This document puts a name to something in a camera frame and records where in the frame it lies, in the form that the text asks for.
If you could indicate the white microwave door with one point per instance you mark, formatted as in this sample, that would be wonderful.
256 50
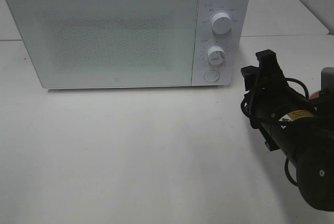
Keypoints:
108 43

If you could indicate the white upper microwave knob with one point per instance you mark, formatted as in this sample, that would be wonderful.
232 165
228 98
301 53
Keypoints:
221 22

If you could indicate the white microwave knob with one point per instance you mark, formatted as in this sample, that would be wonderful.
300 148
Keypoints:
216 55
221 22

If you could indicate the round white door button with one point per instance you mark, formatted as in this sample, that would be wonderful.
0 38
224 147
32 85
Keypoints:
211 76

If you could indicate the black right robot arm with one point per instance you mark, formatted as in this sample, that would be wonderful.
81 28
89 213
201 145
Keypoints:
309 148

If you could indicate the white lower microwave knob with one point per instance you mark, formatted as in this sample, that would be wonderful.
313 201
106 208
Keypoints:
216 55

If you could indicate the white microwave oven body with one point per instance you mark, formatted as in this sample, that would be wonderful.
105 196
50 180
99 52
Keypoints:
206 38

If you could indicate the pink round plate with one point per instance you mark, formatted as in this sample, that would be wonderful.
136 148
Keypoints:
314 98

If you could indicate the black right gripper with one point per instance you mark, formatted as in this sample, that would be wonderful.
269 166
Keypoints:
273 101

